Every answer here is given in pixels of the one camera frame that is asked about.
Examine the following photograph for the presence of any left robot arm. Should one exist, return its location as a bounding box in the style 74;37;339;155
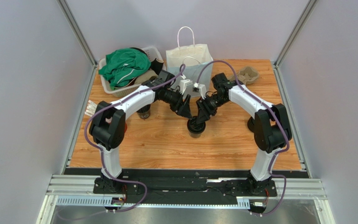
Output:
84;70;192;185

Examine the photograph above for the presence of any white paper bag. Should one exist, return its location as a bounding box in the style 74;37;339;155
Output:
165;26;213;98

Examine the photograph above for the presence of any black cup lid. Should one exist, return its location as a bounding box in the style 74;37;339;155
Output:
187;116;206;132

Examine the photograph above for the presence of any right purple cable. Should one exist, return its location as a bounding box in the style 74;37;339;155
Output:
196;60;291;217

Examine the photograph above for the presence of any black cloth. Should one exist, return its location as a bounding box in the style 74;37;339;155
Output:
131;47;164;75

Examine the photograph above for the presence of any beige cloth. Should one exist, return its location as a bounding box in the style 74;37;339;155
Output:
134;70;158;85

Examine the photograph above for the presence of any green cloth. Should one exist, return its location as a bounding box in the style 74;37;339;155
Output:
99;48;151;89

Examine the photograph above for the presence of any single black coffee cup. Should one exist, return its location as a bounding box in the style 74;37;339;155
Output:
189;129;203;138

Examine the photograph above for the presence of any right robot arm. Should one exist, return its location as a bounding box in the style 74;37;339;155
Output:
196;73;292;192

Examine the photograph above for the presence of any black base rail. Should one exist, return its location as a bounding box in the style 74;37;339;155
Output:
93;168;277;205

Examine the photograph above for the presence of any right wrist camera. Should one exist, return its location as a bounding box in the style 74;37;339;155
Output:
193;83;207;99

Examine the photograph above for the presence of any white plastic basket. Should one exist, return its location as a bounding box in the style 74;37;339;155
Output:
100;46;163;98

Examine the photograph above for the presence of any black cup stack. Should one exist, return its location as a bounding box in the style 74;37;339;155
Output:
137;104;151;119

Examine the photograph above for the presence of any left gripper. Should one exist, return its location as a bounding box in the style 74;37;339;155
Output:
162;88;192;120

